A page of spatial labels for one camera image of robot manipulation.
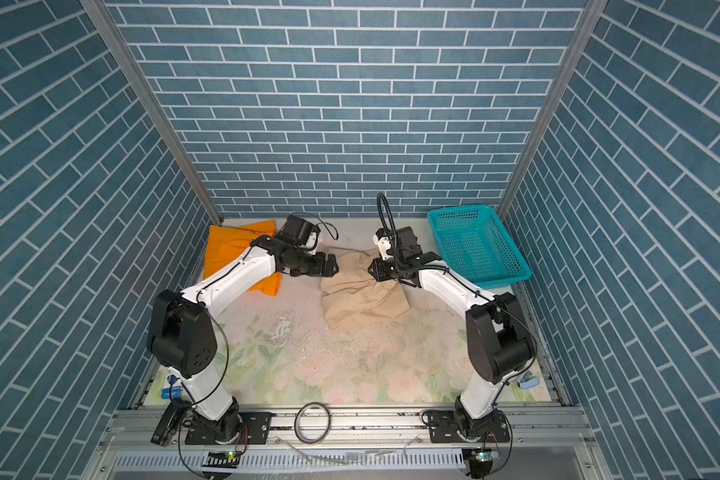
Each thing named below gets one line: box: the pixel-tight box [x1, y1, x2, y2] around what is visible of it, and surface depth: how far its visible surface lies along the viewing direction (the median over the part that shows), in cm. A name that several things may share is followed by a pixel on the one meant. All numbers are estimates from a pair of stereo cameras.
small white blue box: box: [160, 386, 182, 400], surface depth 80 cm
